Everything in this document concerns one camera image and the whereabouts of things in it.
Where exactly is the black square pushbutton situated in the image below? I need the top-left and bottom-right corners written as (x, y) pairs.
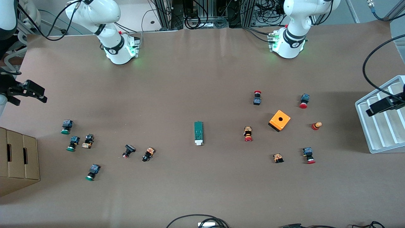
top-left (122, 144), bottom-right (136, 159)

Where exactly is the thin black cable tangle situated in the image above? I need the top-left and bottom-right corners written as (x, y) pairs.
top-left (351, 221), bottom-right (386, 228)

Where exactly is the white slotted tray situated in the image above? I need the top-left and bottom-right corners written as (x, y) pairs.
top-left (355, 75), bottom-right (405, 154)

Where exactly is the white tubular frame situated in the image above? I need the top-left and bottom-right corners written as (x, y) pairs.
top-left (13, 0), bottom-right (41, 68)

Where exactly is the orange button enclosure box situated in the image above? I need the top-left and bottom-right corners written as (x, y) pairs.
top-left (268, 110), bottom-right (291, 132)

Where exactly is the green load switch white lever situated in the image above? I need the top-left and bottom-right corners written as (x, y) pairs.
top-left (194, 121), bottom-right (204, 146)

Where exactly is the black button orange block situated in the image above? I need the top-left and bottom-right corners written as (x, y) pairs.
top-left (82, 134), bottom-right (95, 149)
top-left (142, 147), bottom-right (156, 162)

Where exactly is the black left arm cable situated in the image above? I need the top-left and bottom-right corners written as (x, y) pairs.
top-left (362, 33), bottom-right (405, 103)

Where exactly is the green button blue block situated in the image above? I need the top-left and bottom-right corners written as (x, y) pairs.
top-left (61, 119), bottom-right (74, 135)
top-left (85, 164), bottom-right (101, 181)
top-left (66, 136), bottom-right (80, 152)

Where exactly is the brown cardboard box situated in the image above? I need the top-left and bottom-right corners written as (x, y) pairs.
top-left (0, 127), bottom-right (41, 197)

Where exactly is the black looped cable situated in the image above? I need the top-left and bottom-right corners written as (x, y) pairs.
top-left (166, 214), bottom-right (229, 228)

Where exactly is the aluminium frame rack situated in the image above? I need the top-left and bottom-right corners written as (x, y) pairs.
top-left (152, 0), bottom-right (285, 29)

